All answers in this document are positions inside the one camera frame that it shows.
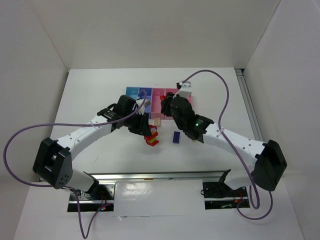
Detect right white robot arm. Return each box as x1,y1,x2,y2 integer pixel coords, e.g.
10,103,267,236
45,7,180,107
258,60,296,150
160,92,288,192

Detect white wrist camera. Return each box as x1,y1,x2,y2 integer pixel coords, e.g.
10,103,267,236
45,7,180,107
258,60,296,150
136,99,151,115
176,81,192,99

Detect beige lego brick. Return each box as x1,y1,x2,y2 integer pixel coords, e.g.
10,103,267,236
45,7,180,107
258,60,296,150
153,117,161,127

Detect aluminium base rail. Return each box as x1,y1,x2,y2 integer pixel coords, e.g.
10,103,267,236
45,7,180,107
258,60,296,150
90,169,231,182

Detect large pink bin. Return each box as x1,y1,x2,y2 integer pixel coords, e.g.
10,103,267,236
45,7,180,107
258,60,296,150
160,88,193,118

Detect light blue bin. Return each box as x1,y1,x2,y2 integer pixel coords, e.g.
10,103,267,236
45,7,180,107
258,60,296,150
125,86,140,98

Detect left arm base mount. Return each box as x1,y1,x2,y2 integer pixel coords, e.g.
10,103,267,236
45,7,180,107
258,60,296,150
67,183,116,213

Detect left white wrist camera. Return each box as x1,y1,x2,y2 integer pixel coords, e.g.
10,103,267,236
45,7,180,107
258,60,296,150
136,99,151,115

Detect periwinkle blue bin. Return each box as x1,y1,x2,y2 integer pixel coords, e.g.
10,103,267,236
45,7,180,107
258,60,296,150
137,87,152,114

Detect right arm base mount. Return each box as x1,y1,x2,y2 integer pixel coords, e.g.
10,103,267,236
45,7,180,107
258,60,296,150
200,169,250,210

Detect aluminium side rail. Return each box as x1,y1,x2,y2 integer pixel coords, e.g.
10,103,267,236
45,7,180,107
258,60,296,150
234,68,264,141

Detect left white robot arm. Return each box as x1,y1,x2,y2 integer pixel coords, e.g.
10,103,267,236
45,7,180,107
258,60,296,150
32,95,151,200

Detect large red lego block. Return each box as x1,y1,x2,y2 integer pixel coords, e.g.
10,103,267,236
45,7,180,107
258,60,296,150
144,125,159,147

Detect small pink bin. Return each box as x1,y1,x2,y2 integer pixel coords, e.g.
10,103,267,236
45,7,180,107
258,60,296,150
149,88,166,120

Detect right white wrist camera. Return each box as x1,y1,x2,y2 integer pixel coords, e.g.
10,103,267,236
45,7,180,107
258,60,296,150
176,81,192,99

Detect dark blue lego brick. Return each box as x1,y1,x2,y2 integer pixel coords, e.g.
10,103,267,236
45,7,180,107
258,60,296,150
172,131,180,144

